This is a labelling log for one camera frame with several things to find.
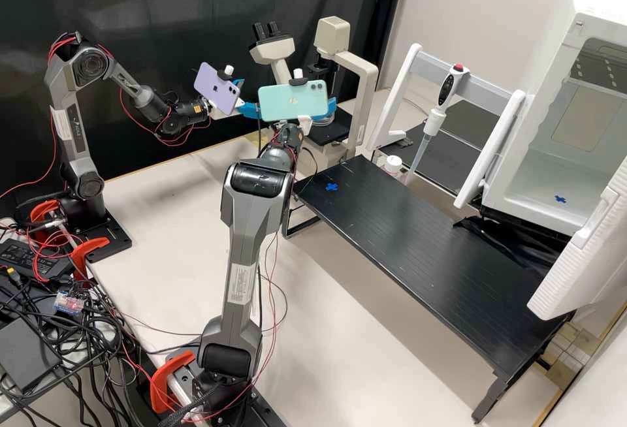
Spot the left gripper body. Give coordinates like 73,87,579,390
212,97,247,118

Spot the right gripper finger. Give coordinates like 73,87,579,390
313,96,338,123

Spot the cream microscope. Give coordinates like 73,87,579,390
248,16,379,177

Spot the pipette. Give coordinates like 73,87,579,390
405,62,471,187

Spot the black platform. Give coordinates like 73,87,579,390
372,99,515,195
281,155,575,424

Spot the white pipette stand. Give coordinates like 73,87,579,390
367,43,526,210

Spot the red clamp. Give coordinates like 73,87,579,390
29,200,63,225
149,351,197,411
71,236,110,281

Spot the white incubator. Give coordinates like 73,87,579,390
482,0,627,238

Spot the black power adapter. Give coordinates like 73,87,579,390
0,239,74,282

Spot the small circuit board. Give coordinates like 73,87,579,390
52,291,83,316

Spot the incubator door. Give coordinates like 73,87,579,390
526,156,627,321

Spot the black flat box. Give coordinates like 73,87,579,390
0,317,63,394

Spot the left wrist camera phone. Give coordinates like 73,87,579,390
193,61,246,117

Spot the wrist camera phone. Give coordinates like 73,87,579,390
193,61,246,117
258,68,328,122

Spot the right wrist camera phone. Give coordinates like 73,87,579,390
258,68,328,122

